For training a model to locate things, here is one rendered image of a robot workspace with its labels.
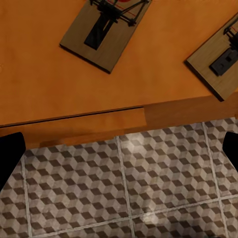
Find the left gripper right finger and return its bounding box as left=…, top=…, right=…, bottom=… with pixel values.
left=222, top=132, right=238, bottom=171

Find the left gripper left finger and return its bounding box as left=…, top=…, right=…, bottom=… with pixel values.
left=0, top=132, right=26, bottom=191

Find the mousetrap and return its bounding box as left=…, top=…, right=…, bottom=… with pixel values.
left=59, top=0, right=153, bottom=74
left=184, top=15, right=238, bottom=102

